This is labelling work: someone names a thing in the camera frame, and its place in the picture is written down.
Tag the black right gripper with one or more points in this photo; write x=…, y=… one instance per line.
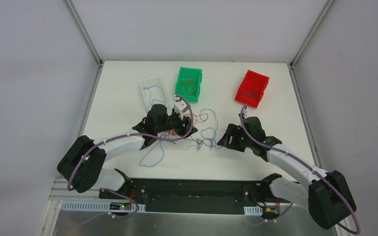
x=236, y=138

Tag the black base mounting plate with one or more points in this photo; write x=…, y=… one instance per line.
x=197, y=196

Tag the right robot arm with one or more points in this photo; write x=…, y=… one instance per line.
x=325, y=195

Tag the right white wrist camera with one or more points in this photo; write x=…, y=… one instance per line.
x=244, y=113

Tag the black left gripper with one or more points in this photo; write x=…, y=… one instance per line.
x=178, y=122

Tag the green plastic bin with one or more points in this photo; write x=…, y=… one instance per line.
x=188, y=84

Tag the white plastic bin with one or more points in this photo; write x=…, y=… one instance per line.
x=154, y=92

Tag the red plastic bin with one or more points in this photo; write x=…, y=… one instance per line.
x=251, y=89

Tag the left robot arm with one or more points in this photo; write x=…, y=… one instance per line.
x=82, y=165

